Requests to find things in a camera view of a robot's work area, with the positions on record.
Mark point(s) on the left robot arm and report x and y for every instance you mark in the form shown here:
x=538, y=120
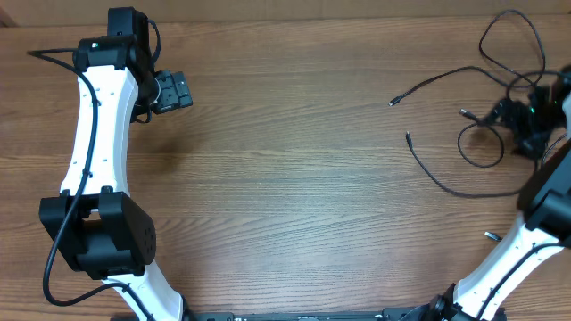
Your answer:
x=93, y=222

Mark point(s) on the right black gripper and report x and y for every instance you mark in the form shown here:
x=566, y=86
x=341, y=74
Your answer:
x=538, y=140

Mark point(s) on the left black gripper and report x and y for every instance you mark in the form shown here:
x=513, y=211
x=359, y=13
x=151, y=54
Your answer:
x=176, y=92

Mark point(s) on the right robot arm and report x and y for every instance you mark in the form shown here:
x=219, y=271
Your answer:
x=542, y=226

